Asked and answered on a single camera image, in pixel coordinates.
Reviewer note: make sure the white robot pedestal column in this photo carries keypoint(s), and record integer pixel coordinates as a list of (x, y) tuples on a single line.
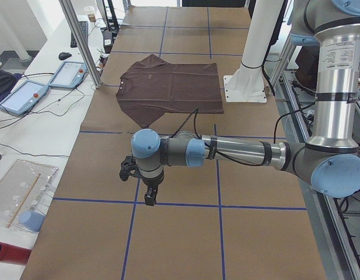
[(247, 83)]

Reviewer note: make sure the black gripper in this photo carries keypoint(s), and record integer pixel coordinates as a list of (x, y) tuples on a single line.
[(152, 182)]

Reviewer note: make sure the aluminium frame post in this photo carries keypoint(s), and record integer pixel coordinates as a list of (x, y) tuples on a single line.
[(72, 21)]

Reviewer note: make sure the blue plastic cup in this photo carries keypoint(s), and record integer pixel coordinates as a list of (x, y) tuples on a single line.
[(32, 220)]

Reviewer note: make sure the aluminium side frame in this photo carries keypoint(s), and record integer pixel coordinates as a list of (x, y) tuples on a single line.
[(328, 160)]

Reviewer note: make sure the brown t-shirt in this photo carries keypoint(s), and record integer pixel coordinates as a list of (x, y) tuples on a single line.
[(152, 87)]

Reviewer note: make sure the black computer mouse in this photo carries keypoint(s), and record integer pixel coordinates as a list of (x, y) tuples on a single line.
[(64, 55)]

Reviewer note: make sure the wooden stick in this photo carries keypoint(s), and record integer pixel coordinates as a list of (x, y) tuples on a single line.
[(9, 223)]

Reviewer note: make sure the clear plastic bag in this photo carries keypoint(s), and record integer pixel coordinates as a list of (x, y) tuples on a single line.
[(14, 185)]

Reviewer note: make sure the far teach pendant tablet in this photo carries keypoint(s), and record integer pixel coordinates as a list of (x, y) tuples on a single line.
[(69, 75)]

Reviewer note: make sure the teach pendant tablet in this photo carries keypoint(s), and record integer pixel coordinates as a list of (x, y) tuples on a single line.
[(23, 98), (69, 75)]

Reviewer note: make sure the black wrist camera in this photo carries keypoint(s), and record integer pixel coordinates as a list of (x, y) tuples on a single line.
[(129, 168)]

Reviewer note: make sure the black power adapter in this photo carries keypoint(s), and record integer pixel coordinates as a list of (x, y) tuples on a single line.
[(107, 41)]

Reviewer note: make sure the red cylinder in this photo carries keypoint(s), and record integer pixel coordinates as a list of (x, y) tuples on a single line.
[(11, 254)]

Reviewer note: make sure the near teach pendant tablet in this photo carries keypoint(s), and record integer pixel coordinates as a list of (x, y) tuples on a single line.
[(23, 98)]

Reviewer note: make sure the plastic coffee cup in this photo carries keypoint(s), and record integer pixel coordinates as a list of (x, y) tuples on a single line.
[(90, 12)]

